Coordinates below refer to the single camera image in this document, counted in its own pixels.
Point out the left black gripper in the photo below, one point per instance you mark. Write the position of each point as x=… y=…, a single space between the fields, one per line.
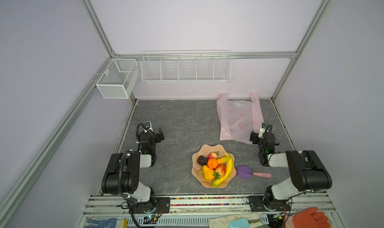
x=157 y=138

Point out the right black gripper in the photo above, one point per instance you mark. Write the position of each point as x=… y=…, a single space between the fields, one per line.
x=254 y=137

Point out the pink plastic bag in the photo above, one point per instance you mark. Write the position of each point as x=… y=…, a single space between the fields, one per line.
x=238 y=118

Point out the orange tangerine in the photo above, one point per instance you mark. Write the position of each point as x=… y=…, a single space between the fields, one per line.
x=212 y=163

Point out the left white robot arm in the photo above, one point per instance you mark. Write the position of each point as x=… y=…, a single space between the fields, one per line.
x=122 y=175

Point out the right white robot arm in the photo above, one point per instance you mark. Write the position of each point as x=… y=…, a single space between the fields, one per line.
x=307 y=172

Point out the long yellow banana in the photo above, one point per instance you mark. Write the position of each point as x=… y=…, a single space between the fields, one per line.
x=229 y=166

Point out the small yellow-green banana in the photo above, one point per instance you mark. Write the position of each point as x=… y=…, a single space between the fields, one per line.
x=223 y=160

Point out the lower red strawberry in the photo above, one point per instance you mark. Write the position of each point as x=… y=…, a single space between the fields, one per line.
x=220 y=171

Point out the red strawberry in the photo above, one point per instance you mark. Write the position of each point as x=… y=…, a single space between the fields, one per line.
x=220 y=171
x=213 y=155

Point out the upper red strawberry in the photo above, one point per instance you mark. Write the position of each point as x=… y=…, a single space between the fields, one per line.
x=213 y=155

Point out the dark purple plum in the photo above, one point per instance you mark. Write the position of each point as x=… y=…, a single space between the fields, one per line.
x=202 y=160

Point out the beige scalloped fruit bowl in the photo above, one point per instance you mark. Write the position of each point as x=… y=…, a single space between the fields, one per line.
x=197 y=169

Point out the yellow pear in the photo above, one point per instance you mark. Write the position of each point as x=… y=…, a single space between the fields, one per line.
x=208 y=173

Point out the small white mesh basket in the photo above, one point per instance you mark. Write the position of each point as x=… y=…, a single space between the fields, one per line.
x=118 y=79

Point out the beige cloth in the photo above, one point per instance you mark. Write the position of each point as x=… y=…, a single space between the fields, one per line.
x=223 y=222

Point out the teal plastic object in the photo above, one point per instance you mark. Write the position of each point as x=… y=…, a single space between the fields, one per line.
x=239 y=223

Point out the orange rubber glove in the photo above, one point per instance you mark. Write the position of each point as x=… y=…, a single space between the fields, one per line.
x=309 y=218

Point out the blue white knit glove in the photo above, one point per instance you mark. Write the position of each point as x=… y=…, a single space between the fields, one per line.
x=107 y=223

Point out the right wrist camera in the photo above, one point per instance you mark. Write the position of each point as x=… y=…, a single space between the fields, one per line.
x=262 y=129

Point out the purple scoop pink handle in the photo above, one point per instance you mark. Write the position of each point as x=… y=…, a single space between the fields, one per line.
x=245 y=172

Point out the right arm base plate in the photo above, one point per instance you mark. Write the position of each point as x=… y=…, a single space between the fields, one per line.
x=263 y=204

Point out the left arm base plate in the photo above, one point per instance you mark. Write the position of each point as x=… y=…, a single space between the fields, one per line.
x=163 y=204

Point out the long white wire basket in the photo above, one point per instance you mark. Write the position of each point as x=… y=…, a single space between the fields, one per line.
x=186 y=66

